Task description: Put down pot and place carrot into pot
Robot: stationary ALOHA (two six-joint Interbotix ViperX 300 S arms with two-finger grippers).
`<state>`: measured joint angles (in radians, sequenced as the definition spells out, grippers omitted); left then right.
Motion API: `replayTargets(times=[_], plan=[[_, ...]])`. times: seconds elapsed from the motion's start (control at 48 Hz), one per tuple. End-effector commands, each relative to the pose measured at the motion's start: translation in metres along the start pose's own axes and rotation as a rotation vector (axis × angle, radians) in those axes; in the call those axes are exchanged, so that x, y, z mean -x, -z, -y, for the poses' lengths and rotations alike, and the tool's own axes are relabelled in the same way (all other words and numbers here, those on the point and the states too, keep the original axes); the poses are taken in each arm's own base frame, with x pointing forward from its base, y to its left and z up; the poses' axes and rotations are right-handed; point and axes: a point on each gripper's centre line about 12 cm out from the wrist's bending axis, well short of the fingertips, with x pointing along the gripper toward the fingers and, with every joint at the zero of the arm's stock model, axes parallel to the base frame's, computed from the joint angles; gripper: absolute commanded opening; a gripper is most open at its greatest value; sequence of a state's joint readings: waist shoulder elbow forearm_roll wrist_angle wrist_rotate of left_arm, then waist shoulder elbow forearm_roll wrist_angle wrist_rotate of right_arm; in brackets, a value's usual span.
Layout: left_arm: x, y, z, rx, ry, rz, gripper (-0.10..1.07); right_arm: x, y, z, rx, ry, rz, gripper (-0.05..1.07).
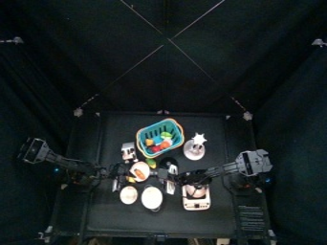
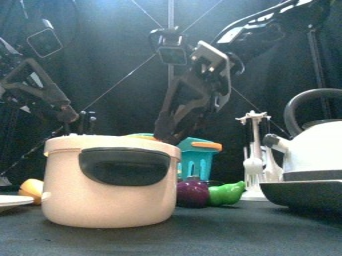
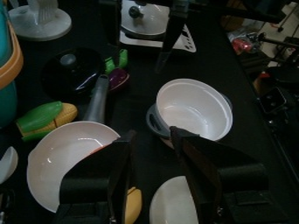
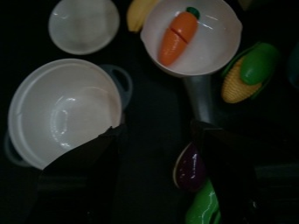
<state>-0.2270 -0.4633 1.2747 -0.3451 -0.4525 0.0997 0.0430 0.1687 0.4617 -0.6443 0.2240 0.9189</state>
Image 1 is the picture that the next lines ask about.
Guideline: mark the green toy vegetable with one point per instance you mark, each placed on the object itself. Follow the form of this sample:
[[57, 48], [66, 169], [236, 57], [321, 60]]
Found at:
[[166, 135]]

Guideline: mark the small white oblong object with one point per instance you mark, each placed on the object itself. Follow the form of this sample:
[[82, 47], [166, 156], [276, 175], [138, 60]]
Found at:
[[115, 185], [170, 187]]

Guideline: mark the orange toy carrot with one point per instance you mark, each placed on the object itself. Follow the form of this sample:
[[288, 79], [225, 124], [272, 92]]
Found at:
[[140, 174]]

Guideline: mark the orange toy food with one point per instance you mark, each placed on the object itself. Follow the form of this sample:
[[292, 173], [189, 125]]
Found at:
[[165, 144]]

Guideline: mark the small white grey toy box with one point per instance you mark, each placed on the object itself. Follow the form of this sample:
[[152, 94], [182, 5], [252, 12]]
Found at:
[[129, 151]]

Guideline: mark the white round plate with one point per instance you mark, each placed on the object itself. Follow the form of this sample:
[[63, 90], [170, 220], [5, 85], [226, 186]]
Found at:
[[129, 195]]

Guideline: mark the grey frame corner bracket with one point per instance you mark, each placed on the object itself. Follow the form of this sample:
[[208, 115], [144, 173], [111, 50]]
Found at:
[[248, 115], [78, 112], [17, 40], [318, 42]]

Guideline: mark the yellow toy food piece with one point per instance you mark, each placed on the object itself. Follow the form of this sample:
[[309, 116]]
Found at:
[[130, 180]]

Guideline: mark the red toy food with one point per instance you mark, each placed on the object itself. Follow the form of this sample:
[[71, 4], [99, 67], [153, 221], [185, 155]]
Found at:
[[157, 148]]

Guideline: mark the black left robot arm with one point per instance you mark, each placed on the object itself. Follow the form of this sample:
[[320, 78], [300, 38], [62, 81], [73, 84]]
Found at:
[[65, 162]]

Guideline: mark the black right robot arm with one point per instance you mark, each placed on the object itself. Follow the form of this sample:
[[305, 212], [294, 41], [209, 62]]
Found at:
[[238, 166]]

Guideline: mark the white toy induction cooker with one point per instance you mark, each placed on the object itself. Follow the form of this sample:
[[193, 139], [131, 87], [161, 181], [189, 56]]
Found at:
[[197, 204]]

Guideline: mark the green yellow corn toy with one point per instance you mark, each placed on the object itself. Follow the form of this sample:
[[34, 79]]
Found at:
[[152, 163]]

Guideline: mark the white round utensil stand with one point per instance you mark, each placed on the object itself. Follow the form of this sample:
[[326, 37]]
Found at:
[[194, 150]]

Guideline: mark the green plastic basket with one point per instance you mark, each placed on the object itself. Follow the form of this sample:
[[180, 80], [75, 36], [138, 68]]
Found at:
[[145, 150]]

